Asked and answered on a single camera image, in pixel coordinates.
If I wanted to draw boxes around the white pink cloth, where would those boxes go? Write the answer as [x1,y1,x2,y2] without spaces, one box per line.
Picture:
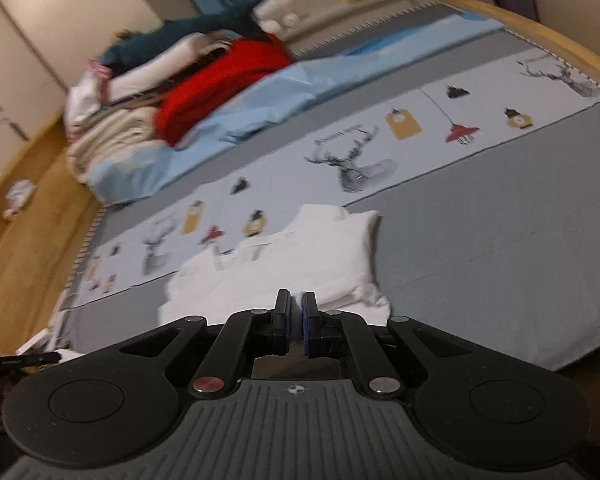
[2,180,37,219]

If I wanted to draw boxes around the teal garment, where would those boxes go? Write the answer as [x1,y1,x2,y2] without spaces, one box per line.
[100,9,262,69]

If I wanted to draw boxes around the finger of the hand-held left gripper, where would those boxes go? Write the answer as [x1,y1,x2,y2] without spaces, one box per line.
[0,351,62,370]

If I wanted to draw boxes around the beige folded blanket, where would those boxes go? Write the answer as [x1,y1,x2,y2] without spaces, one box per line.
[66,104,172,187]

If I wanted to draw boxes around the white small garment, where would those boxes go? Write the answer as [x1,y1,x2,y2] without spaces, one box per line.
[157,204,394,332]

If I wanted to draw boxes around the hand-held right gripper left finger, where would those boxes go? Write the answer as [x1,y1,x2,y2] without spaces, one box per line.
[116,288,292,397]

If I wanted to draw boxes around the light blue cloth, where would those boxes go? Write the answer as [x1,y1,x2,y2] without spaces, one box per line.
[87,12,504,206]

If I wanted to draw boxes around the beige wardrobe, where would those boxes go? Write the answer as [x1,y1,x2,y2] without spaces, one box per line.
[0,0,167,181]

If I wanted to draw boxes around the red garment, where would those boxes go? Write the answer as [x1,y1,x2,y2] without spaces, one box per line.
[155,35,296,149]

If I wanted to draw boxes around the white folded clothes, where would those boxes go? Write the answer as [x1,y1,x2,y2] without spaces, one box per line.
[62,32,232,132]

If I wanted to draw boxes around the grey printed bed sheet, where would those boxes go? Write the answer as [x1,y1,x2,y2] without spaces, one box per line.
[55,2,600,374]

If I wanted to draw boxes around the wooden bed frame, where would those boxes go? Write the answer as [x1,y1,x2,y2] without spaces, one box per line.
[440,0,600,100]

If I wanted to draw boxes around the white plush toy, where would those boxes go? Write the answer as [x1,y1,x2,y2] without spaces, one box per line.
[252,0,304,39]

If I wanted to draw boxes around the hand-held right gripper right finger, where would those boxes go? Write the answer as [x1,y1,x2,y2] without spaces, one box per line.
[301,290,479,397]

